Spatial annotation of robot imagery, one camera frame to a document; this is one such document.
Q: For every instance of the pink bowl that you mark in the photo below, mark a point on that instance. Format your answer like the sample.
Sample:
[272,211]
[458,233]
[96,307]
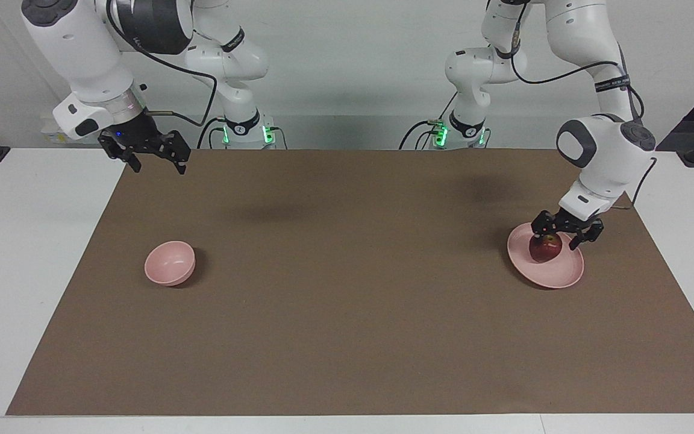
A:
[169,262]

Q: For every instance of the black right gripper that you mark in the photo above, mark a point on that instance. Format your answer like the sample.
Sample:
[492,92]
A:
[136,138]

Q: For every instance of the dark angled board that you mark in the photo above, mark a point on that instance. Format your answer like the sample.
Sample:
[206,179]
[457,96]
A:
[693,123]

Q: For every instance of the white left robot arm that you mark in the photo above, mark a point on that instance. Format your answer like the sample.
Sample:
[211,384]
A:
[606,157]

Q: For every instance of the pink plate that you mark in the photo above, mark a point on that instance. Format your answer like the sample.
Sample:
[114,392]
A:
[564,274]

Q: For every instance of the red apple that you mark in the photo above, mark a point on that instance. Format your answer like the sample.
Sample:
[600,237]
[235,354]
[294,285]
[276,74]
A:
[544,250]

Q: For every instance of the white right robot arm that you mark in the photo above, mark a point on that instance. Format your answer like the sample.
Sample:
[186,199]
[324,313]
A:
[76,42]

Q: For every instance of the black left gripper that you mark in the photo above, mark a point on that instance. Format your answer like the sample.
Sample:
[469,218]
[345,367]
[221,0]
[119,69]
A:
[570,222]

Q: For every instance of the brown table mat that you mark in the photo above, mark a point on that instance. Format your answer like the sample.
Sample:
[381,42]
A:
[347,301]

